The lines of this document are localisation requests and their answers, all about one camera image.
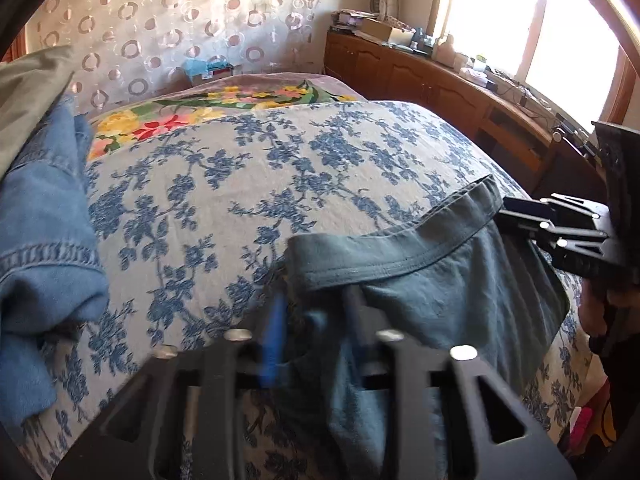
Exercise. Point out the person's right hand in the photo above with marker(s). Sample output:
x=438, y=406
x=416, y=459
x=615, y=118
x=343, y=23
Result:
x=592, y=310

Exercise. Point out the colourful floral mauve blanket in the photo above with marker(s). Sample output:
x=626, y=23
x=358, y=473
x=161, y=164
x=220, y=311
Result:
x=225, y=100

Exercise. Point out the bright window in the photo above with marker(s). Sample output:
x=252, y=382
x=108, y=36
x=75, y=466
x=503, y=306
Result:
x=500, y=10

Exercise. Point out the person's right forearm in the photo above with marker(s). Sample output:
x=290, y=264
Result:
x=625, y=405

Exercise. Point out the grey-blue pants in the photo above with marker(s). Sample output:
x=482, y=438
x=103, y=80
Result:
x=450, y=285

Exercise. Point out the colourful floor mat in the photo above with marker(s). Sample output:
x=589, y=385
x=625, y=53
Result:
x=582, y=420

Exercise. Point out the folded olive pants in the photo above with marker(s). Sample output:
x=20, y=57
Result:
x=30, y=90

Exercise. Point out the long wooden cabinet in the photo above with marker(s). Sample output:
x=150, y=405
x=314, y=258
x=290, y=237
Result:
x=425, y=85

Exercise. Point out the wooden slatted headboard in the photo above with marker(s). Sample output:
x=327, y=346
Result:
x=14, y=49

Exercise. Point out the blue floral bedspread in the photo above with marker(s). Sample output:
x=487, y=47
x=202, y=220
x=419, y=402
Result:
x=200, y=185

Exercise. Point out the stack of papers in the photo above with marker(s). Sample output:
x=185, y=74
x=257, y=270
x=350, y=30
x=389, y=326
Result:
x=352, y=17

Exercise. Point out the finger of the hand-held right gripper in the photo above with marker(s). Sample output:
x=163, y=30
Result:
x=565, y=255
x=522, y=210

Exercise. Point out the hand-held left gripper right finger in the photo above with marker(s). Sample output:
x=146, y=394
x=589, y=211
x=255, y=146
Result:
x=357, y=320

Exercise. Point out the folded blue denim jeans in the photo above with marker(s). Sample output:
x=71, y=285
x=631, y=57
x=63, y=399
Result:
x=45, y=210

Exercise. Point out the sheer curtain with circles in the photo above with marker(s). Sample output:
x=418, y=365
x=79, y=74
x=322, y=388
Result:
x=175, y=10

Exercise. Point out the small dark bottle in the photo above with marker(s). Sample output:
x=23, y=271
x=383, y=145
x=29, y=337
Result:
x=421, y=39

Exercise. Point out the cardboard box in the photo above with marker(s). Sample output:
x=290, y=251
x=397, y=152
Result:
x=385, y=32

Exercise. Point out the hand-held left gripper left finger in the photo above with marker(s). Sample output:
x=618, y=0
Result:
x=272, y=340

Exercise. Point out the box with blue cloth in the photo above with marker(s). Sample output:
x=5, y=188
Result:
x=205, y=70

